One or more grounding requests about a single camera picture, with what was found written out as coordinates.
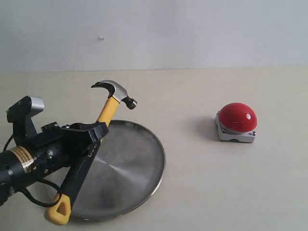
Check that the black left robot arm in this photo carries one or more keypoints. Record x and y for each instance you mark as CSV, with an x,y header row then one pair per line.
x,y
11,184

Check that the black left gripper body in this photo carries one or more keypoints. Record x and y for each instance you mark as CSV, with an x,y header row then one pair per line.
x,y
44,153

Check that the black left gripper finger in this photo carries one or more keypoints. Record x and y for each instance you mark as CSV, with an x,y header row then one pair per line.
x,y
85,133
89,150

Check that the yellow black claw hammer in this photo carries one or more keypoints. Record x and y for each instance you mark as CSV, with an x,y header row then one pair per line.
x,y
59,214

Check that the red dome push button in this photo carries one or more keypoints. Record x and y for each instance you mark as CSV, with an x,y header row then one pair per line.
x,y
236,122

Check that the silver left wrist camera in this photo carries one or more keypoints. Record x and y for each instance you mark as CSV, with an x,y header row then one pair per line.
x,y
20,115

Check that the round steel plate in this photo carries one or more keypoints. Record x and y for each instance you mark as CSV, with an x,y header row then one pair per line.
x,y
125,173

